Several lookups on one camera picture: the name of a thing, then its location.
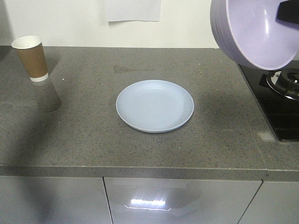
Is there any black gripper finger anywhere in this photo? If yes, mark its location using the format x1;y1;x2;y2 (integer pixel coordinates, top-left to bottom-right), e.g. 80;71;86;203
277;0;299;23

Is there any lilac plastic bowl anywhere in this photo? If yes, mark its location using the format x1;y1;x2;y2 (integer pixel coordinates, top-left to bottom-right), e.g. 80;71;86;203
210;0;299;70

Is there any brown paper cup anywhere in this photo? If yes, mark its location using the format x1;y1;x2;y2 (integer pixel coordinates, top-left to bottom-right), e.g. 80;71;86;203
11;35;49;82

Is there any light blue round plate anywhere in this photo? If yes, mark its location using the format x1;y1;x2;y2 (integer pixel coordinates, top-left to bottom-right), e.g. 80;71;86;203
115;80;194;133

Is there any black glass gas hob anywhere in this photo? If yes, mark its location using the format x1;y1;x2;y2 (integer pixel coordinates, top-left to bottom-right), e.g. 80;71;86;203
238;61;299;141

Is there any white paper sheet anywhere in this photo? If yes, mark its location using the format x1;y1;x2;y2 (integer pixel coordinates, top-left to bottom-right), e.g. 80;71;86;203
104;0;161;22

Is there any grey lower cabinet door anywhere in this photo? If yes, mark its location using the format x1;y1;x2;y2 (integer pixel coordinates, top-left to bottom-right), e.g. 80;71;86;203
104;178;261;224

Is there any gas burner ring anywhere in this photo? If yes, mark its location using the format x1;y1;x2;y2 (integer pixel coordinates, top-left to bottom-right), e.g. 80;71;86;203
265;70;299;101

